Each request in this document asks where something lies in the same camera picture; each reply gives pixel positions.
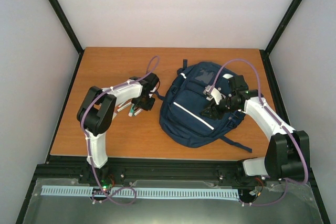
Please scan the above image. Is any navy blue student backpack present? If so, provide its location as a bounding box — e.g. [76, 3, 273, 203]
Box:
[159, 60, 252, 153]

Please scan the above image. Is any white green glue stick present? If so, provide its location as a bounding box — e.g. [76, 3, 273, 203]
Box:
[128, 105, 136, 117]

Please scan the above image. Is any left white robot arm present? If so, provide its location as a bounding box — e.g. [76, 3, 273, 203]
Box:
[77, 73, 160, 184]

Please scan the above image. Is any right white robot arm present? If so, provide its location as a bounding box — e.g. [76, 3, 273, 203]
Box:
[201, 75, 309, 185]

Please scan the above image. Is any teal capped marker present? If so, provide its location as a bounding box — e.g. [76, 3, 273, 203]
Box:
[133, 109, 143, 116]

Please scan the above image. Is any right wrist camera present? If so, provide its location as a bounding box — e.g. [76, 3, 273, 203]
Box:
[203, 86, 226, 105]

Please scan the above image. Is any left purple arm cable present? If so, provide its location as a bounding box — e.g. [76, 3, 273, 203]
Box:
[80, 55, 161, 206]

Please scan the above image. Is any right black frame post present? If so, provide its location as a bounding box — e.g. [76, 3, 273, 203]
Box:
[264, 0, 320, 54]

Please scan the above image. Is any black frame post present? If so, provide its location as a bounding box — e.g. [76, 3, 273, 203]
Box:
[33, 0, 84, 55]
[264, 0, 320, 54]

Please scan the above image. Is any black aluminium frame base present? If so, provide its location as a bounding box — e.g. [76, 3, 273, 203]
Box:
[15, 49, 331, 224]

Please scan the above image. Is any light blue slotted cable duct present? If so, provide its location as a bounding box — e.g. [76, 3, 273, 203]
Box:
[40, 185, 239, 201]

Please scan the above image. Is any left black frame post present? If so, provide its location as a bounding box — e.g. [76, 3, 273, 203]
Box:
[33, 0, 84, 55]

